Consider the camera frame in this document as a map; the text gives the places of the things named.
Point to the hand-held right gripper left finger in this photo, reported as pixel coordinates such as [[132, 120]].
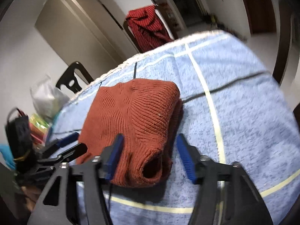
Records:
[[114, 155]]

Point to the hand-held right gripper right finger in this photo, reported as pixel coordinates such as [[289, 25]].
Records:
[[186, 159]]

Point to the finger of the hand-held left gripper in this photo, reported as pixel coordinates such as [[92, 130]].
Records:
[[70, 153], [66, 139]]

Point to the rust red knitted sweater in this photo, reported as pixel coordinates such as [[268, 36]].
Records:
[[133, 112]]

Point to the teal cloth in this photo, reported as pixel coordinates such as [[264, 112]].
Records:
[[5, 155]]

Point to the colourful packets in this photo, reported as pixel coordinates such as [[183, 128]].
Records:
[[38, 126]]

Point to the white plastic bag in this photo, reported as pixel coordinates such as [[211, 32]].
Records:
[[46, 98]]

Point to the blue blanket with line pattern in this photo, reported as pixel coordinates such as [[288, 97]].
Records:
[[234, 98]]

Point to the beige door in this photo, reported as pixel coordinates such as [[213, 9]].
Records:
[[82, 28]]

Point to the dark wooden chair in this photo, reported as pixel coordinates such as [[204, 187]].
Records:
[[127, 31]]

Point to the red striped garment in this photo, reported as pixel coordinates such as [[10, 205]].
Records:
[[147, 28]]

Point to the dark wooden furniture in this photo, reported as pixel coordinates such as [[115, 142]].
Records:
[[287, 46]]

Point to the dark brown wooden door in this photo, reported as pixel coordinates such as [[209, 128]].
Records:
[[260, 7]]

